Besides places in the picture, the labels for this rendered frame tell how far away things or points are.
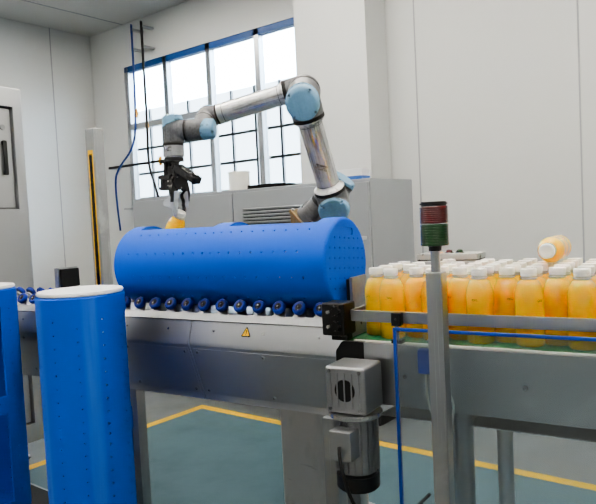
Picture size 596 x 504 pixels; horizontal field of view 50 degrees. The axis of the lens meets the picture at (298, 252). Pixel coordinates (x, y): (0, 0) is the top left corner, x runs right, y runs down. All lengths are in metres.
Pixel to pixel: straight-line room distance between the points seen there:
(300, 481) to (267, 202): 1.99
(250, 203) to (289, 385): 2.35
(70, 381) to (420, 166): 3.43
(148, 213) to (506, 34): 2.86
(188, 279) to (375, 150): 2.94
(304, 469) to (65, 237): 5.22
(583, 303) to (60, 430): 1.57
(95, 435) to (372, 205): 2.14
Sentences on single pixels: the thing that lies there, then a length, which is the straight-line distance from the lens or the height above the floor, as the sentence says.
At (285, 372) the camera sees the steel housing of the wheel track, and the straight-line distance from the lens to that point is 2.03.
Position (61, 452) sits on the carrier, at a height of 0.54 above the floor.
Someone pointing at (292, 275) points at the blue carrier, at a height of 1.07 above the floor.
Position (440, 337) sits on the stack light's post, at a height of 0.95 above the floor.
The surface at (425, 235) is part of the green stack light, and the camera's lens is 1.47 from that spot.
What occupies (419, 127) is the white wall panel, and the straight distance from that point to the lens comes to 4.99.
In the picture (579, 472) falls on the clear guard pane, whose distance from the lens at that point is 1.62.
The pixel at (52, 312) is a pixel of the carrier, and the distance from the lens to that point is 2.16.
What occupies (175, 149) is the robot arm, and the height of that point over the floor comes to 1.50.
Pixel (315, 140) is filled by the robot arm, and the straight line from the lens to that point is 2.29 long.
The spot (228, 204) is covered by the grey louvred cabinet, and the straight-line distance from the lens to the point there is 4.38.
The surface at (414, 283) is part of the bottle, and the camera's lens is 1.75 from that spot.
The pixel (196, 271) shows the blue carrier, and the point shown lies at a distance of 2.14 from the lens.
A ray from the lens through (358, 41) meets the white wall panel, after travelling 5.01.
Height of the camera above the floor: 1.24
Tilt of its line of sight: 3 degrees down
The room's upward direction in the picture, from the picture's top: 3 degrees counter-clockwise
